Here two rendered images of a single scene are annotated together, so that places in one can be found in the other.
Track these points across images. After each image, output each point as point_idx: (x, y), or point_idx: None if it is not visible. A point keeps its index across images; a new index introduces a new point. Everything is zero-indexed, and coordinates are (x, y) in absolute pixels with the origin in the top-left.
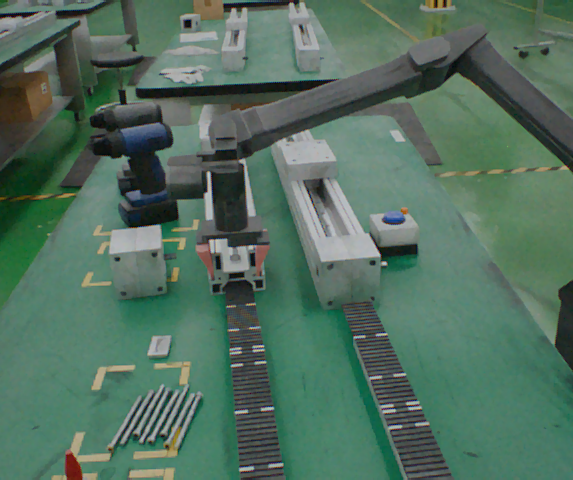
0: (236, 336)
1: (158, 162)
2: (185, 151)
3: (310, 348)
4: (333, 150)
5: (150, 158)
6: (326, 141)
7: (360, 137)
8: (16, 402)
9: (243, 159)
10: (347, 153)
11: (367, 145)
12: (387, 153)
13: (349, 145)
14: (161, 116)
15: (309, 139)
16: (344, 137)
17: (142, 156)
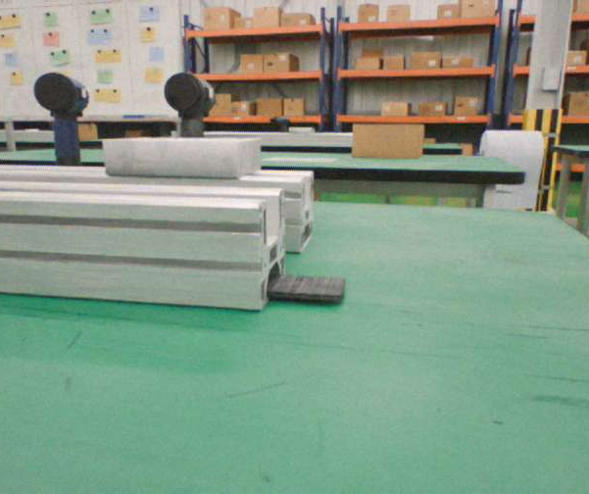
0: None
1: (55, 128)
2: (366, 228)
3: None
4: (176, 352)
5: (54, 120)
6: (319, 361)
7: (317, 479)
8: None
9: (51, 172)
10: (95, 371)
11: (126, 460)
12: None
13: (198, 402)
14: (167, 93)
15: (44, 195)
16: (355, 419)
17: (51, 113)
